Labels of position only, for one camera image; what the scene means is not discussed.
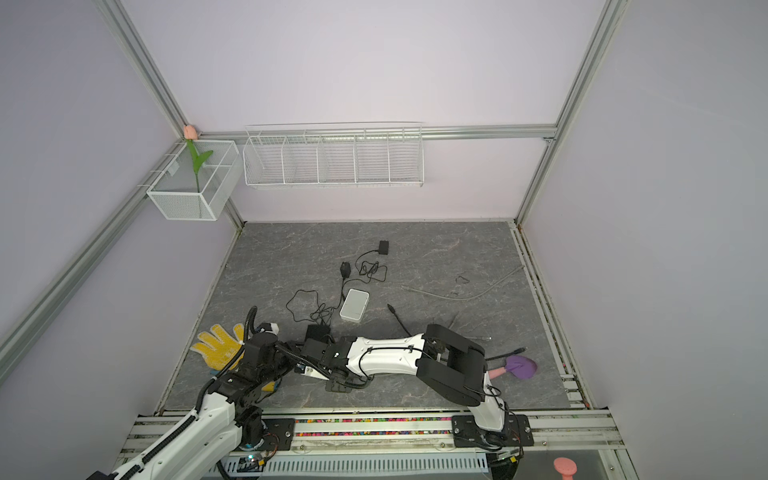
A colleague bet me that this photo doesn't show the pink purple toy shovel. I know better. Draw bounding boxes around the pink purple toy shovel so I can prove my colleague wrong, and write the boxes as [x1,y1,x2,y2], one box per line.
[489,355,538,380]

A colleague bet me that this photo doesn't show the grey ethernet cable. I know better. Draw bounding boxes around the grey ethernet cable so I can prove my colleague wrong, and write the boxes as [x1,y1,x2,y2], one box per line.
[400,265,524,302]
[325,376,367,394]

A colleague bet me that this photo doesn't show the white mesh basket small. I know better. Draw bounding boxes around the white mesh basket small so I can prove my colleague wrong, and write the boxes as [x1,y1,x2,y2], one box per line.
[147,140,243,221]

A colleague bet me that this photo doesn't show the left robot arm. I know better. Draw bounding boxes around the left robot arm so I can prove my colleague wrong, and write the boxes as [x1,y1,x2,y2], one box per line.
[90,307,296,479]

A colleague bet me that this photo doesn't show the artificial tulip flower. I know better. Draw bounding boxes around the artificial tulip flower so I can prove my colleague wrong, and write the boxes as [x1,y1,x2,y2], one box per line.
[183,125,213,193]

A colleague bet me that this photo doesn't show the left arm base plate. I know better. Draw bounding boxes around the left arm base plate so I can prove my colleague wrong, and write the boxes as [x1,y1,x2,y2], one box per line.
[239,417,296,452]

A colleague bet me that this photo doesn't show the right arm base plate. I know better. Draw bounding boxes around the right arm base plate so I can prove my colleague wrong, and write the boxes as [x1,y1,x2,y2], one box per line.
[451,413,535,450]

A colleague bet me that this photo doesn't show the black network switch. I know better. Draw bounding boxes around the black network switch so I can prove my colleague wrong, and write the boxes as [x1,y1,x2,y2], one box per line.
[305,324,333,343]

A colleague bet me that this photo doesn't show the white wire basket long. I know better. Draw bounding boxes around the white wire basket long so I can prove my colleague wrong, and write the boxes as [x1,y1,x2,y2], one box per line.
[242,122,425,188]

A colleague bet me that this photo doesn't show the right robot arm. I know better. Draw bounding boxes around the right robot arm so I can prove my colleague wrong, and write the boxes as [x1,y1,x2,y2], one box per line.
[294,324,520,451]

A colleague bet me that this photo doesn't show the yellow work glove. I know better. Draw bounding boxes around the yellow work glove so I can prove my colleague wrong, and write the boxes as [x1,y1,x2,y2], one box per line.
[189,323,245,371]

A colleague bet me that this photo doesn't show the black power adapter plug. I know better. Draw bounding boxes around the black power adapter plug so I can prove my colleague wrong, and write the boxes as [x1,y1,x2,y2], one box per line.
[340,261,352,279]

